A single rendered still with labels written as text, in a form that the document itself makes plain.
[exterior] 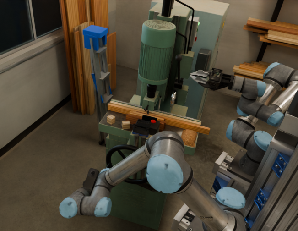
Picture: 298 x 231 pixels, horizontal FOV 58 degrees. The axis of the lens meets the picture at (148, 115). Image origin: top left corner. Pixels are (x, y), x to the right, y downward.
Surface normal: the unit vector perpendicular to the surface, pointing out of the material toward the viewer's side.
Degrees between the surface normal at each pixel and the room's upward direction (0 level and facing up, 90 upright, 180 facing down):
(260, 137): 7
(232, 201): 8
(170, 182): 85
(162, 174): 85
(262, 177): 90
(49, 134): 0
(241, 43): 90
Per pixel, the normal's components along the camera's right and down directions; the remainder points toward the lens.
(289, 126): -0.58, 0.43
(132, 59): -0.35, 0.52
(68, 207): -0.18, 0.07
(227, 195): 0.12, -0.88
